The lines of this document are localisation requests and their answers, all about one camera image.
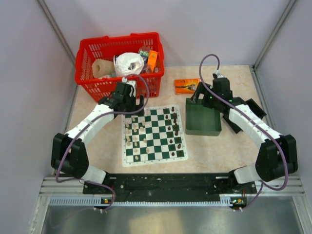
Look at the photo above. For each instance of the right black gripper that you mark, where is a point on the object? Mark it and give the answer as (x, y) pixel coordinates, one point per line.
(200, 89)

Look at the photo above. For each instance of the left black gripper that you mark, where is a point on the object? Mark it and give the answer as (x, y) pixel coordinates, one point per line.
(133, 98)

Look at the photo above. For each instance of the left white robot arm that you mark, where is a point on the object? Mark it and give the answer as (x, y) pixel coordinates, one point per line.
(69, 154)

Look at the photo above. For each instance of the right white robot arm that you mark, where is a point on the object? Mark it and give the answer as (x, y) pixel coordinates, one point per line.
(277, 154)

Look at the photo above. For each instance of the green white chess mat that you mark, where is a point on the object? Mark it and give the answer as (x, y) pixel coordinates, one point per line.
(146, 141)

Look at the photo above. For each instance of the orange razor box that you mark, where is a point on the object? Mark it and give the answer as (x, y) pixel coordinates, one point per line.
(186, 86)

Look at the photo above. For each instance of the white toilet paper roll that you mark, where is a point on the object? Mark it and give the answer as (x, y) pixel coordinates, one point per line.
(128, 63)

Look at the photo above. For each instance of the beige paper roll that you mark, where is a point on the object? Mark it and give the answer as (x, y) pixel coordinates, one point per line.
(101, 68)

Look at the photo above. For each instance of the green piece tray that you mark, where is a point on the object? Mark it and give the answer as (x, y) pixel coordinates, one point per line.
(202, 121)

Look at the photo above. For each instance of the black tray lid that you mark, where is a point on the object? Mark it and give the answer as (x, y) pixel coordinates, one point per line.
(252, 105)

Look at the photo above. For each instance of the green snack packet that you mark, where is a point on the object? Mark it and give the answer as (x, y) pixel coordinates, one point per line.
(144, 52)

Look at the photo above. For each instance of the orange carton in basket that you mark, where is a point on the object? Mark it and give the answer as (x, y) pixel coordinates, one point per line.
(152, 59)

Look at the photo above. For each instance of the red plastic shopping basket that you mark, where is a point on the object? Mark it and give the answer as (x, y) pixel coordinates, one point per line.
(106, 48)

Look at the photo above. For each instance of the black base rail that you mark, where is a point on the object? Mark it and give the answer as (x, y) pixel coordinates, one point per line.
(178, 187)

